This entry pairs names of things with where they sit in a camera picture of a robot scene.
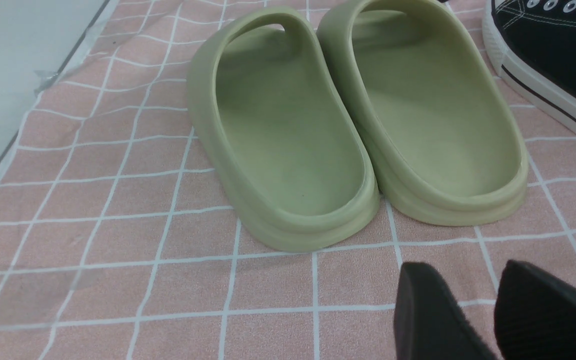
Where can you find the pink checkered floor mat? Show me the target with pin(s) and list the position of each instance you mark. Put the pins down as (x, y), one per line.
(117, 242)

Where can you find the green slide sandal right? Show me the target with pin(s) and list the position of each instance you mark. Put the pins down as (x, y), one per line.
(444, 144)

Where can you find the green slide sandal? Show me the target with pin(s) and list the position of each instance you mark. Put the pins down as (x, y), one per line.
(273, 125)
(444, 144)

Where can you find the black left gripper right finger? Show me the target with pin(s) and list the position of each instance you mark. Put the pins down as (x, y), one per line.
(534, 314)

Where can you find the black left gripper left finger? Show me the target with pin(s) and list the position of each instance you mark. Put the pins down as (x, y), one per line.
(428, 323)

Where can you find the green slide sandal left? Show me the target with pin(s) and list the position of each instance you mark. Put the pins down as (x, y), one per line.
(273, 125)

